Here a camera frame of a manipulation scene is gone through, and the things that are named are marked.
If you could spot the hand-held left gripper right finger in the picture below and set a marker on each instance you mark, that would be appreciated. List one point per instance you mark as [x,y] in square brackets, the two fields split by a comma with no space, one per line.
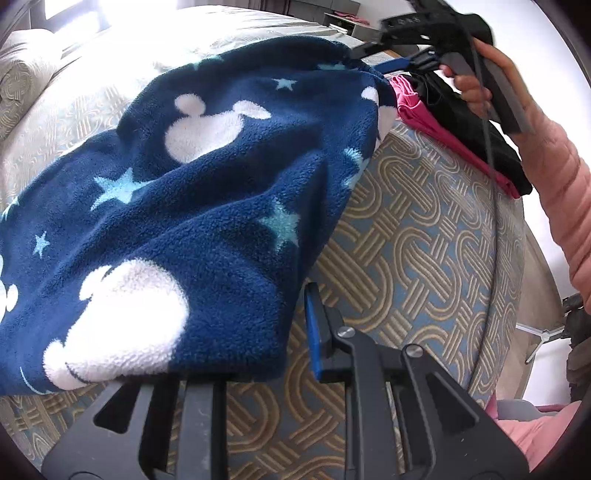
[314,332]

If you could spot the window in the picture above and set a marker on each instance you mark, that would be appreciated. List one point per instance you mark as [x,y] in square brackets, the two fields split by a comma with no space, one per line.
[74,9]

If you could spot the black garment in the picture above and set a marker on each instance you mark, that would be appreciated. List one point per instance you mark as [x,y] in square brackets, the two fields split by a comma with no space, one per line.
[461,134]

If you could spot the grey desk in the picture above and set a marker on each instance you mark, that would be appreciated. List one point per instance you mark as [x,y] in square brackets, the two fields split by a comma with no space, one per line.
[360,30]

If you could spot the dark object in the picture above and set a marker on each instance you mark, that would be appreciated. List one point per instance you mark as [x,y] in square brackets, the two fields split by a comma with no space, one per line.
[579,350]

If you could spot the person's right forearm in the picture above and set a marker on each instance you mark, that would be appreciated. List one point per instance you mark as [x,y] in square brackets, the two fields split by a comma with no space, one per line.
[563,184]

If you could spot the navy fleece Mickey blanket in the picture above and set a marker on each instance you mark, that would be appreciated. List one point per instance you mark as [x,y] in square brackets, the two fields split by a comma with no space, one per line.
[184,207]

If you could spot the pink garment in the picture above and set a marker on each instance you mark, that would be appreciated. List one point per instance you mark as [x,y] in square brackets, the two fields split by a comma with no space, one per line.
[415,115]

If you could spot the white stand legs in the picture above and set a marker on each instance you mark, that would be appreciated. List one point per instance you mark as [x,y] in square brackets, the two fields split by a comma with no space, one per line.
[540,336]

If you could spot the person's pink clothing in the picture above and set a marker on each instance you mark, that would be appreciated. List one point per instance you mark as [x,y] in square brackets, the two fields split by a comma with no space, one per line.
[540,434]

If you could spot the beige pillow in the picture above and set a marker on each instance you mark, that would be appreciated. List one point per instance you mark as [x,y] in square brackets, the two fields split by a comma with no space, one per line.
[23,83]

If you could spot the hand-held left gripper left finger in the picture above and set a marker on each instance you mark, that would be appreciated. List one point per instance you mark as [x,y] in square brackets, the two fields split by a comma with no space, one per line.
[198,424]

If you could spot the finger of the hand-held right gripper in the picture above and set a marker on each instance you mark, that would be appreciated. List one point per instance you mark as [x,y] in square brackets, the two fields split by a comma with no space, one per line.
[374,48]
[401,63]

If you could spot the pink item on desk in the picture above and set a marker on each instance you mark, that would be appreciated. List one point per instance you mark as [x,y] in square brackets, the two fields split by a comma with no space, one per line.
[344,17]

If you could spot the person's right hand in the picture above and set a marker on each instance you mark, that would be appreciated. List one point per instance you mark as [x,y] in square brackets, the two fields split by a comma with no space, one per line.
[466,90]

